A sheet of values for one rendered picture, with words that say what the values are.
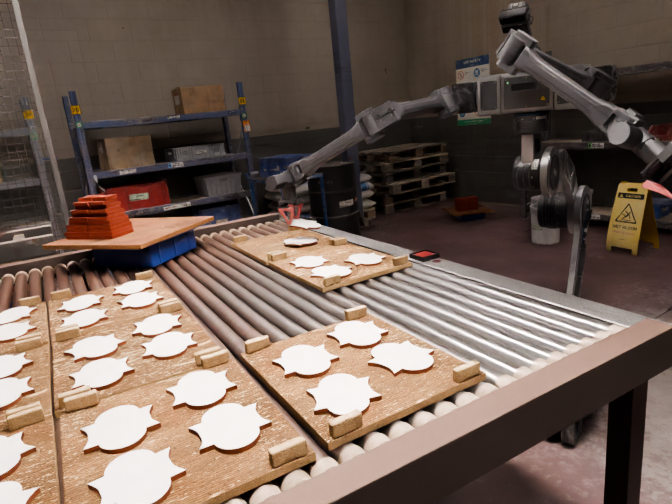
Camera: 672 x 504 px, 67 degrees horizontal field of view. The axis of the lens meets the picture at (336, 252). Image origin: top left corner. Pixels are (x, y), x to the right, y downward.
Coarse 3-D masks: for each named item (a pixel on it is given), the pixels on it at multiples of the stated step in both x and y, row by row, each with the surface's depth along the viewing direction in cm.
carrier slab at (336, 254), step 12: (312, 252) 195; (324, 252) 194; (336, 252) 192; (348, 252) 190; (360, 252) 189; (372, 252) 187; (276, 264) 184; (288, 264) 182; (324, 264) 178; (336, 264) 177; (348, 264) 175; (384, 264) 171; (408, 264) 170; (300, 276) 167; (348, 276) 162; (360, 276) 161; (372, 276) 163; (324, 288) 154; (336, 288) 157
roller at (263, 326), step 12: (180, 264) 209; (192, 264) 202; (192, 276) 194; (204, 276) 184; (216, 288) 170; (228, 300) 158; (240, 300) 156; (240, 312) 148; (252, 312) 144; (252, 324) 140; (264, 324) 135; (276, 336) 128; (288, 336) 127; (396, 420) 88; (384, 432) 87; (396, 432) 85
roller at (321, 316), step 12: (216, 252) 218; (228, 264) 202; (240, 264) 195; (252, 276) 180; (264, 276) 178; (276, 288) 164; (288, 300) 154; (300, 300) 150; (312, 312) 142; (324, 312) 139; (324, 324) 135; (456, 396) 94; (468, 396) 92
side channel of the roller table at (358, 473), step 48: (624, 336) 103; (528, 384) 89; (576, 384) 90; (624, 384) 99; (432, 432) 79; (480, 432) 79; (528, 432) 86; (336, 480) 70; (384, 480) 71; (432, 480) 76
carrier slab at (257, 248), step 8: (288, 232) 234; (296, 232) 232; (304, 232) 231; (312, 232) 229; (248, 240) 226; (256, 240) 224; (264, 240) 223; (272, 240) 221; (280, 240) 220; (320, 240) 213; (328, 240) 211; (240, 248) 213; (248, 248) 211; (256, 248) 210; (264, 248) 209; (272, 248) 207; (280, 248) 206; (288, 248) 205; (296, 248) 204; (304, 248) 202; (312, 248) 201; (320, 248) 200; (256, 256) 198; (264, 256) 196; (288, 256) 194
